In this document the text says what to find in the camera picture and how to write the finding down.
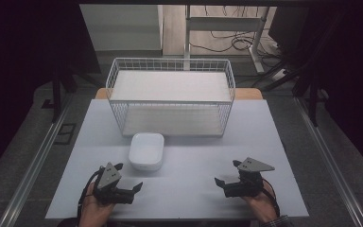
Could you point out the black metal stand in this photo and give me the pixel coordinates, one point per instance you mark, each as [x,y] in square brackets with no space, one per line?
[312,94]
[56,94]

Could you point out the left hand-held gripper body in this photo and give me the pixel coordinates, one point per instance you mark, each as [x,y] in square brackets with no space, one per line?
[108,178]

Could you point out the person's left hand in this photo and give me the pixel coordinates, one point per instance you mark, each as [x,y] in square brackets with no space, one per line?
[93,211]

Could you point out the black floor bracket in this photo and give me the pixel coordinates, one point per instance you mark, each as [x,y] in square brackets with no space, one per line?
[65,134]

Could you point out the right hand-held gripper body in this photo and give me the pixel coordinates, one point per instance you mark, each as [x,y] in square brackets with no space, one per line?
[249,184]

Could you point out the white desk frame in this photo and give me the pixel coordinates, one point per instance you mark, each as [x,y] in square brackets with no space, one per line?
[223,23]

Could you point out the dark curtain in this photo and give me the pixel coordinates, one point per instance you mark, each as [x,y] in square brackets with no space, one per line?
[359,78]
[19,56]

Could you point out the white power strip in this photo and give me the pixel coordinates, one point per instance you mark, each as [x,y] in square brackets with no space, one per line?
[279,74]

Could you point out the person's right hand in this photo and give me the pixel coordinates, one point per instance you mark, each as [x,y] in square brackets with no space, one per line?
[263,205]

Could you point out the white lidded box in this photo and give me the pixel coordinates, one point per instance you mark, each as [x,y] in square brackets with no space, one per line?
[146,151]

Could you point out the dark sleeve cuff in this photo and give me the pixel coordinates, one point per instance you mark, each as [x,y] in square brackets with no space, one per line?
[279,221]

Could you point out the pale table mat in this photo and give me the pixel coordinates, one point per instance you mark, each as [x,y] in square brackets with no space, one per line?
[186,192]

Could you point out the aluminium rail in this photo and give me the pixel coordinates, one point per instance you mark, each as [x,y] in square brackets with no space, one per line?
[331,164]
[28,183]

